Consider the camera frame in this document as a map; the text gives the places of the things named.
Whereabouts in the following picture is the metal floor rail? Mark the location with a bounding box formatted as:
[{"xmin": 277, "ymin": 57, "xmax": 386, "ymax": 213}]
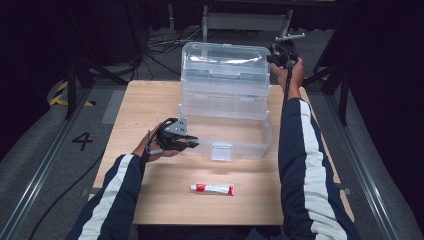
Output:
[
  {"xmin": 0, "ymin": 87, "xmax": 93, "ymax": 240},
  {"xmin": 327, "ymin": 93, "xmax": 402, "ymax": 240}
]

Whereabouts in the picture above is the person's right hand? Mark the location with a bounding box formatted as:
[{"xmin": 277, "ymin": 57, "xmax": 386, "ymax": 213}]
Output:
[{"xmin": 269, "ymin": 57, "xmax": 306, "ymax": 102}]

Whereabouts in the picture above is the grey floor tape patch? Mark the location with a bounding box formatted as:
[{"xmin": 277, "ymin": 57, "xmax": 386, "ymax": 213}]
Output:
[{"xmin": 101, "ymin": 89, "xmax": 127, "ymax": 125}]

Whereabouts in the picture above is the bundle of floor cables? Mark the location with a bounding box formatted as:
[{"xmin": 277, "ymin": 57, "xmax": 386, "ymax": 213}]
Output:
[{"xmin": 142, "ymin": 26, "xmax": 205, "ymax": 83}]

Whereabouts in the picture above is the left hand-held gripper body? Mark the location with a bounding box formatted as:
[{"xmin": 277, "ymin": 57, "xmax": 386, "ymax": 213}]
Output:
[{"xmin": 149, "ymin": 116, "xmax": 190, "ymax": 156}]

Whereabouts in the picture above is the left hand-held gripper cable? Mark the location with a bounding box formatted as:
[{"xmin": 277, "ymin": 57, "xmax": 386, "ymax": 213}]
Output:
[{"xmin": 141, "ymin": 119, "xmax": 169, "ymax": 169}]

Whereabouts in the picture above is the grey metal table frame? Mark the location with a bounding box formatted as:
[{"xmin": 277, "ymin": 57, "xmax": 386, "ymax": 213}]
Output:
[{"xmin": 201, "ymin": 4, "xmax": 295, "ymax": 44}]

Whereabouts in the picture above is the red and white tube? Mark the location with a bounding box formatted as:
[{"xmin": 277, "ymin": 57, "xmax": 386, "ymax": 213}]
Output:
[{"xmin": 190, "ymin": 183, "xmax": 236, "ymax": 197}]

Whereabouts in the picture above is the right hand-held gripper cable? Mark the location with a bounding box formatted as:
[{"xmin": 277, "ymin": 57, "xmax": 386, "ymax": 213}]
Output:
[{"xmin": 281, "ymin": 63, "xmax": 296, "ymax": 109}]

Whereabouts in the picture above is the grey metal post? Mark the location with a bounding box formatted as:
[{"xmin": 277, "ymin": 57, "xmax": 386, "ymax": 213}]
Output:
[{"xmin": 167, "ymin": 2, "xmax": 176, "ymax": 30}]

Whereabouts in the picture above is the clear plastic storage box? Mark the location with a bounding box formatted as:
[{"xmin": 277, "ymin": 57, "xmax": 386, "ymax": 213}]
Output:
[{"xmin": 177, "ymin": 41, "xmax": 275, "ymax": 163}]

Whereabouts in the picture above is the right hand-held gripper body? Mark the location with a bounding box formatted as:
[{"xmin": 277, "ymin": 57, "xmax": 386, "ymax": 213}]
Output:
[{"xmin": 267, "ymin": 32, "xmax": 307, "ymax": 70}]

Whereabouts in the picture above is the person's left hand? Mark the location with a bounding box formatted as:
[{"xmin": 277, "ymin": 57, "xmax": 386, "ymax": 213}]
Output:
[{"xmin": 131, "ymin": 121, "xmax": 182, "ymax": 165}]

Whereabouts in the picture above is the black tripod stand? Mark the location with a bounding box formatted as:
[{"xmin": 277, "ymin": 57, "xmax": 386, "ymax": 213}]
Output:
[
  {"xmin": 301, "ymin": 62, "xmax": 352, "ymax": 127},
  {"xmin": 64, "ymin": 55, "xmax": 130, "ymax": 121}
]

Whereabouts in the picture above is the black floor cable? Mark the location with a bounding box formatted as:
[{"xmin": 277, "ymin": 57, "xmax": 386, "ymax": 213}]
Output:
[{"xmin": 27, "ymin": 151, "xmax": 106, "ymax": 240}]

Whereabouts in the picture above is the hand-held gripper cable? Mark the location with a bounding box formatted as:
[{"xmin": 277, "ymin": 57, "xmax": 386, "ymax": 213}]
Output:
[
  {"xmin": 141, "ymin": 119, "xmax": 169, "ymax": 169},
  {"xmin": 281, "ymin": 63, "xmax": 296, "ymax": 109}
]

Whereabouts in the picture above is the yellow and black hazard tape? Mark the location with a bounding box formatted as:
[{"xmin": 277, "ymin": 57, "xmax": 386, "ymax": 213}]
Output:
[{"xmin": 48, "ymin": 80, "xmax": 97, "ymax": 108}]

